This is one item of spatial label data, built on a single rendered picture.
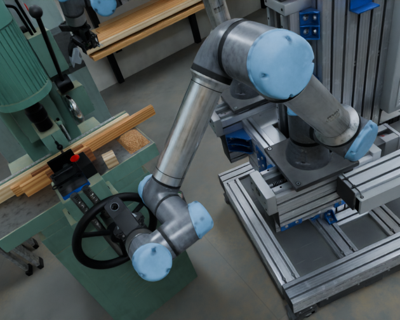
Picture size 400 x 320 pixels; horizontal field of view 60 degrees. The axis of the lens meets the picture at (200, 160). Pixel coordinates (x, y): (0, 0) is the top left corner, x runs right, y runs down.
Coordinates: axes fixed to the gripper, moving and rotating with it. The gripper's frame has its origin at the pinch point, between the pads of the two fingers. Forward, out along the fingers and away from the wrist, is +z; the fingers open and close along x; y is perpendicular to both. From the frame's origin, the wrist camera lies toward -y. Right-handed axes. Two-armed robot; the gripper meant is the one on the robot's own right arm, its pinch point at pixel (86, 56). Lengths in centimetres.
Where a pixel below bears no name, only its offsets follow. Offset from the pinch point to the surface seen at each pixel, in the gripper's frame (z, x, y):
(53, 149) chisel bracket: -9, -41, 29
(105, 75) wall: 171, 81, -113
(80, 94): -3.2, -16.6, 15.5
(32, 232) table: 0, -64, 41
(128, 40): 112, 92, -81
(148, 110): -0.1, -4.0, 38.6
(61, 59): -15.5, -14.5, 7.6
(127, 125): 1.0, -13.8, 36.7
